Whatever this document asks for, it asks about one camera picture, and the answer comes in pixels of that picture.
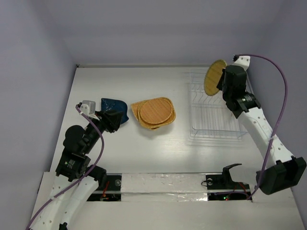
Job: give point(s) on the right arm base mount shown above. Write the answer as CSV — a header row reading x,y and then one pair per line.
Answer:
x,y
221,187

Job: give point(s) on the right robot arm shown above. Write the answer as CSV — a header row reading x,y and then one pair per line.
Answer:
x,y
280,169

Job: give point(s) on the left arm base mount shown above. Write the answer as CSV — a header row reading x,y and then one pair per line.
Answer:
x,y
110,191

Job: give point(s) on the white foam front board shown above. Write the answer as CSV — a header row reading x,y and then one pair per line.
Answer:
x,y
280,213

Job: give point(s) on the white wire dish rack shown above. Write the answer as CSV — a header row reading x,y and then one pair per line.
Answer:
x,y
209,117

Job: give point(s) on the dark blue plate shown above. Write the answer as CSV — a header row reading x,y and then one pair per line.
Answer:
x,y
108,104

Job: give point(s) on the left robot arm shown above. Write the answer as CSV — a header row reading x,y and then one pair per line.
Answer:
x,y
76,179

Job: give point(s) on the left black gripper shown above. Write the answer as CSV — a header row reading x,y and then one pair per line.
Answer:
x,y
111,119

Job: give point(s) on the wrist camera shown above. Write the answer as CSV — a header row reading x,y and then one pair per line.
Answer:
x,y
242,61
88,107

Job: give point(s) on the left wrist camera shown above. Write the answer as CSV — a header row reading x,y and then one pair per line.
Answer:
x,y
88,107

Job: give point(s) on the yellow round woven plate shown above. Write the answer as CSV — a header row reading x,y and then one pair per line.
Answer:
x,y
213,76

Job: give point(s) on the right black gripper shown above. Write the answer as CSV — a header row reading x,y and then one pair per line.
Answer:
x,y
224,79

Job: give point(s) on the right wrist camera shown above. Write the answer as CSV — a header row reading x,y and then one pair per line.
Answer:
x,y
242,61

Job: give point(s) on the triangular woven orange plate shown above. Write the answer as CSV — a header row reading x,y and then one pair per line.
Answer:
x,y
134,108

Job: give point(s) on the round orange woven plate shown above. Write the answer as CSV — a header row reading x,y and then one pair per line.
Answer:
x,y
155,111

